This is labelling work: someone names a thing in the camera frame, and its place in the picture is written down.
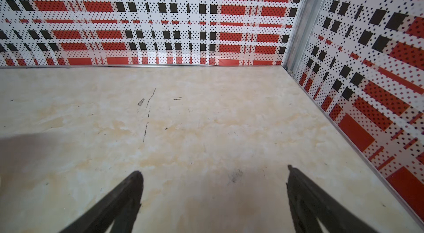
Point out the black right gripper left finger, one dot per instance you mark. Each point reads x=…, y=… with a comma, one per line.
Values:
x=116, y=211

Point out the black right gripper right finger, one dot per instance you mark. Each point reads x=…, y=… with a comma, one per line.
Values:
x=312, y=208

